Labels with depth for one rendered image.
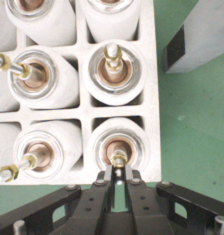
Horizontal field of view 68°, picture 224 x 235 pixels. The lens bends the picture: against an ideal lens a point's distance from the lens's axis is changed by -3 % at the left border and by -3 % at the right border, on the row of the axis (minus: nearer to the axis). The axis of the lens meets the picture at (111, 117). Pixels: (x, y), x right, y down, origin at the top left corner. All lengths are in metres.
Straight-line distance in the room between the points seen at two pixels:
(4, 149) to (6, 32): 0.21
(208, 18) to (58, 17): 0.22
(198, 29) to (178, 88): 0.23
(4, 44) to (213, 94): 0.53
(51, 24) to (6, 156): 0.23
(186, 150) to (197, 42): 0.32
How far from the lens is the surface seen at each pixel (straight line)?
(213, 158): 0.59
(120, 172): 0.16
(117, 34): 0.32
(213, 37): 0.30
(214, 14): 0.29
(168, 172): 0.55
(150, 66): 0.33
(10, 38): 0.40
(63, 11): 0.31
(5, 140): 0.34
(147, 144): 0.25
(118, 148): 0.23
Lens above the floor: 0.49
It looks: 87 degrees down
